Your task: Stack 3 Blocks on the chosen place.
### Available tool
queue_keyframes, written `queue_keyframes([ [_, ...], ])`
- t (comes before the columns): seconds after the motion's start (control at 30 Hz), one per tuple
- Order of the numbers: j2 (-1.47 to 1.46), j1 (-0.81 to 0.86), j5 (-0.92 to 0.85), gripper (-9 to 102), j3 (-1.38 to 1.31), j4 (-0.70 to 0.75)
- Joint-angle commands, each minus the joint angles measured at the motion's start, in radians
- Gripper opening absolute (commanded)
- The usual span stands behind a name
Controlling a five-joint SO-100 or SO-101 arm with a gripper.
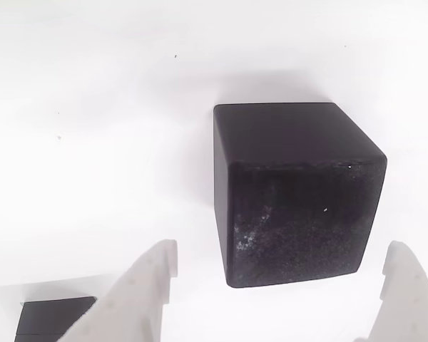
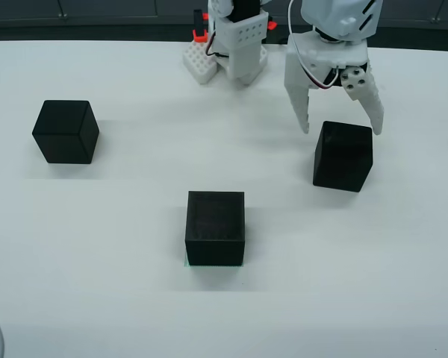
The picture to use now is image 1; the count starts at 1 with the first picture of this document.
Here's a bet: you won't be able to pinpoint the black cube with dusty scuffs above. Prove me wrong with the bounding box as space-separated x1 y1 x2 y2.
213 102 389 289

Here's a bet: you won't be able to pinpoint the black cube with seam line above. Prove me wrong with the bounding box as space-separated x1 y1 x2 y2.
15 295 98 342

